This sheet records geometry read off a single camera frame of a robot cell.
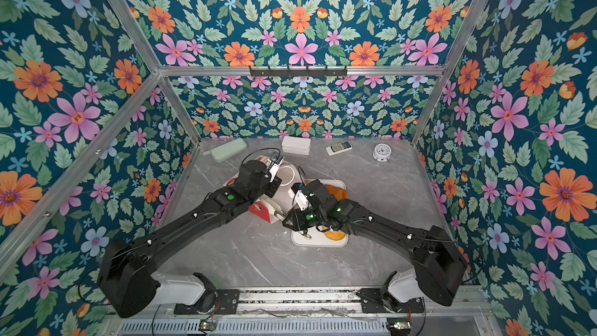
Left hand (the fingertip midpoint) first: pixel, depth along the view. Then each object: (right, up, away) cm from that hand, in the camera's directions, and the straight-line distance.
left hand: (278, 166), depth 79 cm
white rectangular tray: (+12, -22, -9) cm, 26 cm away
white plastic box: (+4, +9, +33) cm, 35 cm away
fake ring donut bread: (+20, -26, +7) cm, 34 cm away
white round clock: (+45, +6, +32) cm, 55 cm away
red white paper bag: (-2, -14, -1) cm, 14 cm away
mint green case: (-32, +7, +33) cm, 46 cm away
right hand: (+3, -18, -3) cm, 19 cm away
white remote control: (+24, +8, +36) cm, 44 cm away
